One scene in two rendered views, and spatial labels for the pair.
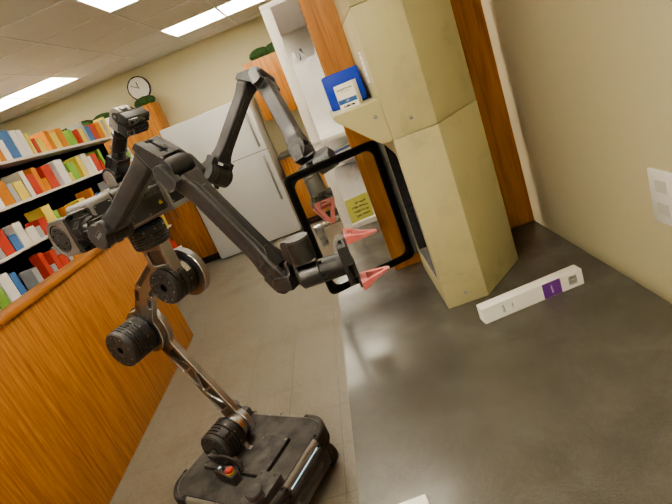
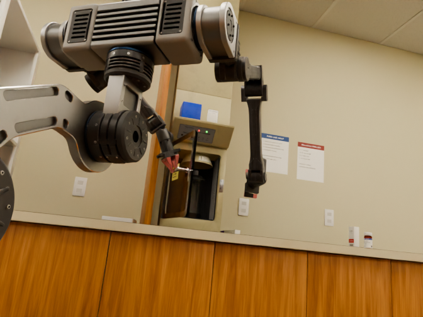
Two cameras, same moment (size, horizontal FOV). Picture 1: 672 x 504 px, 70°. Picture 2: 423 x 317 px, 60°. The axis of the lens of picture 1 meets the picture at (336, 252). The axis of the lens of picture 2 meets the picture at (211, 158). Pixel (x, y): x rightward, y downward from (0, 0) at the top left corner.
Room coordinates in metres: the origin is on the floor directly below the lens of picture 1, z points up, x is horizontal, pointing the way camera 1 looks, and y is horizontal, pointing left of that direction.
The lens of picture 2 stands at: (1.78, 1.60, 0.85)
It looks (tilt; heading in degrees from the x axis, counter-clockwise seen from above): 14 degrees up; 252
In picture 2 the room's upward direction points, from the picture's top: 5 degrees clockwise
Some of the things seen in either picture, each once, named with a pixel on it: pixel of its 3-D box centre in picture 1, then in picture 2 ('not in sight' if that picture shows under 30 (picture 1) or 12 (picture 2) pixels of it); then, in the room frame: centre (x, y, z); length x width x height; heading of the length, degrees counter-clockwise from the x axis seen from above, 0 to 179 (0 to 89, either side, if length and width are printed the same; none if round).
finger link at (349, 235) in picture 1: (359, 242); not in sight; (1.05, -0.06, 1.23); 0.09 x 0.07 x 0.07; 85
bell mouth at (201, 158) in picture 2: not in sight; (197, 160); (1.26, -0.33, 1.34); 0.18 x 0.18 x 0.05
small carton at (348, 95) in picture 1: (348, 94); (211, 120); (1.24, -0.18, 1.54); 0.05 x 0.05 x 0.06; 70
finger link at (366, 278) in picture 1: (368, 268); (248, 191); (1.05, -0.06, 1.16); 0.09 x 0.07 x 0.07; 85
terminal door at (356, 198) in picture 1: (352, 219); (178, 175); (1.41, -0.08, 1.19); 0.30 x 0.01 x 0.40; 99
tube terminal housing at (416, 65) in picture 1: (438, 147); (192, 164); (1.27, -0.36, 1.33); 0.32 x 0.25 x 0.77; 175
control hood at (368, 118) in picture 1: (357, 124); (202, 133); (1.29, -0.18, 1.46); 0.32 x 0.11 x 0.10; 175
